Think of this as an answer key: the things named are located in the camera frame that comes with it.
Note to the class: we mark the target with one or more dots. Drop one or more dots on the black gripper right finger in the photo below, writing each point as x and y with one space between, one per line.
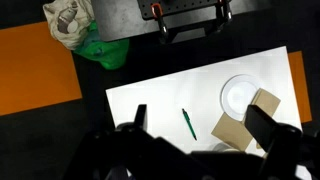
265 130

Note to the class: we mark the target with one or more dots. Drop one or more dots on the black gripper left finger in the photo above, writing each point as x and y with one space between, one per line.
141 117

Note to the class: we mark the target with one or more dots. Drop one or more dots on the green ballpoint pen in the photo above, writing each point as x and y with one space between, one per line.
187 119

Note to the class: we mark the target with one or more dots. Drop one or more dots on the brown paper napkin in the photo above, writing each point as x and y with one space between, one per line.
235 133

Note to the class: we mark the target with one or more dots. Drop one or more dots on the white round plate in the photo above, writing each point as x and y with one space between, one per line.
237 93

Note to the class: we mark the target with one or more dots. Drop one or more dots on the white ceramic bowl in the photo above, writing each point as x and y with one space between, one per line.
223 147

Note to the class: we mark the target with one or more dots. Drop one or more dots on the green plastic bag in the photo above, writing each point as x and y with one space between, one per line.
111 55

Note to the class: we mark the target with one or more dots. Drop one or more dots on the grey metal mounting plate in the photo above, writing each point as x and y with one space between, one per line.
120 19

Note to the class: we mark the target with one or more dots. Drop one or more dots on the orange floor mat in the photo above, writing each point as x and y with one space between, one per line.
35 70

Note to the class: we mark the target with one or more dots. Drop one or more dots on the black clamp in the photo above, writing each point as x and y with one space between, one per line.
223 14

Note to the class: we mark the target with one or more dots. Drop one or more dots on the beige printed cloth bag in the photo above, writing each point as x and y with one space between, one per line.
68 21

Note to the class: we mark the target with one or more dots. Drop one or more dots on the orange handled clamp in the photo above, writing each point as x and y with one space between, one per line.
158 15

